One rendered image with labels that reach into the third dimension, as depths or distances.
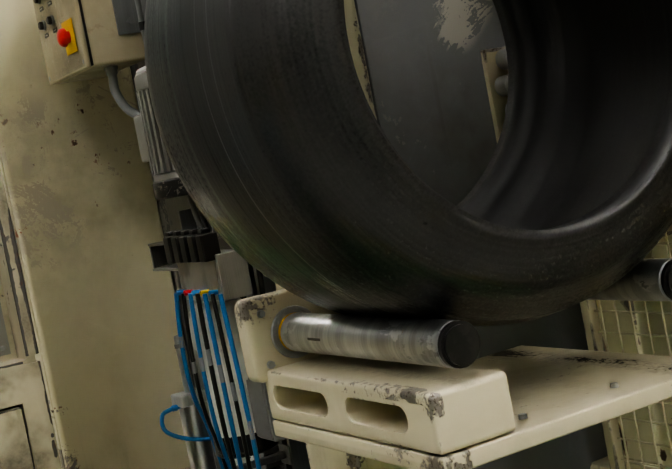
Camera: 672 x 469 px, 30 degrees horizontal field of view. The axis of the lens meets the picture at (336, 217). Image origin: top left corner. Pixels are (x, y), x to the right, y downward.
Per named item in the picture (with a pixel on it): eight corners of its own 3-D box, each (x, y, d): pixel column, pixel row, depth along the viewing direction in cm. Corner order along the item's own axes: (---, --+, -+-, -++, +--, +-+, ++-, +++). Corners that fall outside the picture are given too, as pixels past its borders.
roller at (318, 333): (279, 355, 145) (272, 316, 145) (313, 345, 148) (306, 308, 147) (446, 374, 115) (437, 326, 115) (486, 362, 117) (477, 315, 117)
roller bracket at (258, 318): (247, 383, 146) (231, 301, 145) (516, 306, 165) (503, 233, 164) (259, 385, 143) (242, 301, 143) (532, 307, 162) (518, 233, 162)
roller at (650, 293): (474, 301, 159) (467, 266, 159) (502, 293, 161) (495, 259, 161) (670, 306, 128) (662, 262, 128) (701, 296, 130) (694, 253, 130)
